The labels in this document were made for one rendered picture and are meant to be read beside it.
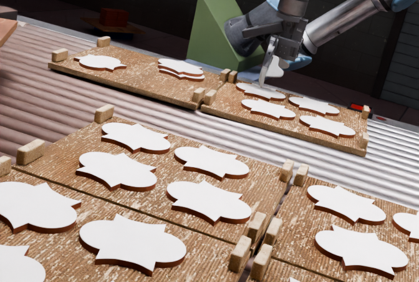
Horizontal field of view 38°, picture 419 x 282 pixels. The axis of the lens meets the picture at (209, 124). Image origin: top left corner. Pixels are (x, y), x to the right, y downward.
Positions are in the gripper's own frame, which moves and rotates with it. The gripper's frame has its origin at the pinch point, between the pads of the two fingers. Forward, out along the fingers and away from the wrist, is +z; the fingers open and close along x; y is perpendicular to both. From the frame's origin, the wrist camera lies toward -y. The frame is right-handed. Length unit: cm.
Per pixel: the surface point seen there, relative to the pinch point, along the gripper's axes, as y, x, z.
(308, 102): 13.7, 1.2, 2.0
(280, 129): 10.1, -25.7, 3.5
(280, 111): 8.3, -16.0, 2.1
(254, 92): -0.8, -4.3, 2.5
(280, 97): 6.2, -1.4, 2.3
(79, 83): -41, -29, 7
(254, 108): 1.8, -19.2, 2.4
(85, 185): -14, -83, 4
